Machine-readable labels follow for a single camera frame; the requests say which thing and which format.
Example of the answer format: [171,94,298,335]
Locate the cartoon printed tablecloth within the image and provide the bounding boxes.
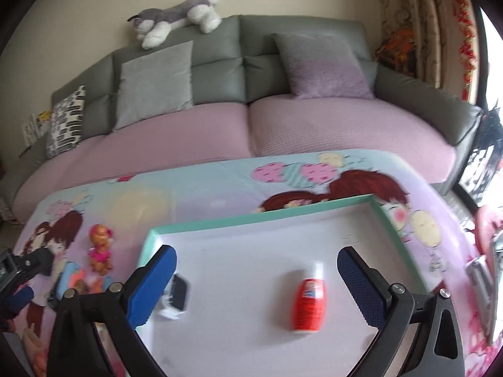
[14,149,502,376]

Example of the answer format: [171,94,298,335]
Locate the husky plush toy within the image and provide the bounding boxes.
[127,0,223,50]

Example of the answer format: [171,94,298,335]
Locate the white papers beside sofa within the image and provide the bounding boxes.
[21,111,51,147]

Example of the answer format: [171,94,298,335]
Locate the pink sofa seat cover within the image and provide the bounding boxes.
[4,96,456,222]

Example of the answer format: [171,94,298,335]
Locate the light grey cushion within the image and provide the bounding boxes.
[113,41,194,130]

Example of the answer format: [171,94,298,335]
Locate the patterned beige curtain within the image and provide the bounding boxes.
[379,0,480,105]

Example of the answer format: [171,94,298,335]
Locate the blue orange block toy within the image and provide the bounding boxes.
[54,261,86,300]

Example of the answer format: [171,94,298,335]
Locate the brown puppy toy pink outfit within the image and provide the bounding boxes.
[89,224,113,276]

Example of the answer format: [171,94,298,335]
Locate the teal rimmed white tray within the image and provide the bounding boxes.
[138,196,425,376]

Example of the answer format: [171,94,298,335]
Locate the purple grey cushion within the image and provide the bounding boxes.
[273,32,373,99]

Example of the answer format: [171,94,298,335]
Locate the red glue bottle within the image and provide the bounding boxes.
[291,262,327,334]

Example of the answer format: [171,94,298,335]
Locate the white round wrist device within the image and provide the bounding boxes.
[158,273,189,320]

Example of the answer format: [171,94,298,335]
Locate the grey sofa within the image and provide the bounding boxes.
[1,15,481,222]

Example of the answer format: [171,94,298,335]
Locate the black white patterned cushion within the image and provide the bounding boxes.
[46,85,86,159]

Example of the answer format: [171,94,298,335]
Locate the orange red decoration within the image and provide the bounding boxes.
[375,26,417,77]

